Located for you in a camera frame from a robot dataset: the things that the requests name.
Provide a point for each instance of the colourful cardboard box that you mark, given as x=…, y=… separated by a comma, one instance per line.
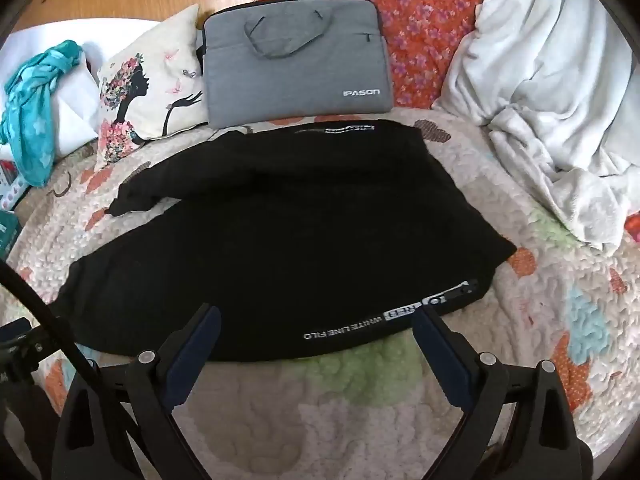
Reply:
x=10, y=195

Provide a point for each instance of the white pillow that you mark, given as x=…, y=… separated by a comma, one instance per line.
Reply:
x=75, y=110

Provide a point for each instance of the black pants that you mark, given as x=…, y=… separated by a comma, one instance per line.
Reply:
x=280, y=240

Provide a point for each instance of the heart patterned quilt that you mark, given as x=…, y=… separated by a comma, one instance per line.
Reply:
x=550, y=285

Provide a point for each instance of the white crumpled garment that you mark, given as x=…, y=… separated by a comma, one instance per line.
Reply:
x=540, y=85

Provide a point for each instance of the red floral bedsheet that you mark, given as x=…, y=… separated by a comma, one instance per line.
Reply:
x=425, y=35

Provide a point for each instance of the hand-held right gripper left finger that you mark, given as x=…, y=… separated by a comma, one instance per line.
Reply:
x=192, y=360

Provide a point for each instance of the teal box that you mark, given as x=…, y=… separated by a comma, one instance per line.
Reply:
x=6, y=232

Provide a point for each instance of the printed cream pillow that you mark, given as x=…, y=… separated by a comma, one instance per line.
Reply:
x=155, y=90

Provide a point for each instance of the teal star scarf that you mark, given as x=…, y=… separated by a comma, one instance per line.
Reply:
x=30, y=125

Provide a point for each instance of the grey laptop bag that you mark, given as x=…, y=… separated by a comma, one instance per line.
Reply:
x=300, y=70

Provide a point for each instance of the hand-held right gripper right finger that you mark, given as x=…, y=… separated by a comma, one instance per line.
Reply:
x=442, y=355

